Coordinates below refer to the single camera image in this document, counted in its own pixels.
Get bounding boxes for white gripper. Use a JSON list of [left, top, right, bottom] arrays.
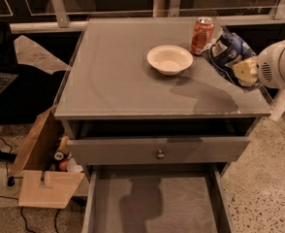
[[233, 40, 285, 88]]

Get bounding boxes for blue chip bag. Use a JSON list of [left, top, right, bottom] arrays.
[[201, 32, 262, 91]]

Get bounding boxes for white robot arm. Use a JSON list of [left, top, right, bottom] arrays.
[[233, 40, 285, 121]]

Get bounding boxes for grey top drawer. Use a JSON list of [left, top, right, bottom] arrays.
[[68, 137, 250, 165]]

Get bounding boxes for grey drawer cabinet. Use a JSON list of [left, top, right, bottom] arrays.
[[52, 16, 272, 183]]

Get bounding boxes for round metal drawer knob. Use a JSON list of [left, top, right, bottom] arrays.
[[156, 150, 165, 160]]

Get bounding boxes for grey open middle drawer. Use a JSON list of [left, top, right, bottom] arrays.
[[82, 164, 235, 233]]

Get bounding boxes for orange soda can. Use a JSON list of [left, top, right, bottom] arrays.
[[190, 17, 214, 55]]

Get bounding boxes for white paper bowl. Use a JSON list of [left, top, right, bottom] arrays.
[[146, 45, 193, 76]]

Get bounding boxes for yellow bottle in box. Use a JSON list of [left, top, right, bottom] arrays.
[[54, 136, 70, 161]]

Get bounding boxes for orange round object in box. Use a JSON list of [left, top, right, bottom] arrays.
[[59, 160, 68, 172]]

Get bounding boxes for grey metal railing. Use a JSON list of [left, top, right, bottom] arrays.
[[11, 0, 285, 33]]

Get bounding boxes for open cardboard box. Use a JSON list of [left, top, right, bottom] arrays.
[[9, 109, 84, 209]]

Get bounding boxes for black floor cable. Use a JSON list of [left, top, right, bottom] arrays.
[[0, 131, 63, 233]]

